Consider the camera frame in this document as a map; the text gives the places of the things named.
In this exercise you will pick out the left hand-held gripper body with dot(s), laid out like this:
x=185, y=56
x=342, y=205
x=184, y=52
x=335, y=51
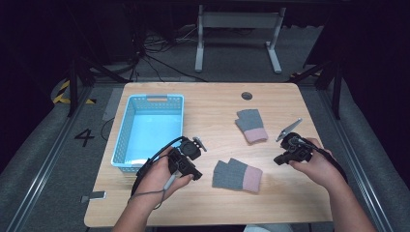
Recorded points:
x=188, y=150

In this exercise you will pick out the black metal stand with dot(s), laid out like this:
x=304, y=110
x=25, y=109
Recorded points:
x=73, y=87
x=336, y=93

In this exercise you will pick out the light blue plastic basket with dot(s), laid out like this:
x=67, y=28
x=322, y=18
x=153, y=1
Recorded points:
x=154, y=129

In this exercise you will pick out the person's light clothing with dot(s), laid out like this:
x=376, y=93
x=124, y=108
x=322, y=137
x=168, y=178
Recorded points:
x=267, y=228

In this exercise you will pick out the person's left hand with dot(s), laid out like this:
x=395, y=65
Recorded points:
x=154, y=177

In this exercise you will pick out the small silver metal bracket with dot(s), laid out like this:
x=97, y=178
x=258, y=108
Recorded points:
x=95, y=196

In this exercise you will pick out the white metal desk frame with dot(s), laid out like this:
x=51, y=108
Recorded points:
x=240, y=20

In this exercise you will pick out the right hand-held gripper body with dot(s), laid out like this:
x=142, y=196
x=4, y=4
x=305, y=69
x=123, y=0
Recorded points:
x=298, y=148

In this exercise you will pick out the grey knit glove pink cuff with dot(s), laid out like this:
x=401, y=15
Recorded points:
x=250, y=124
x=233, y=175

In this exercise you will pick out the person's right hand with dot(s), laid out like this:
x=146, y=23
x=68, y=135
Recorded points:
x=317, y=167

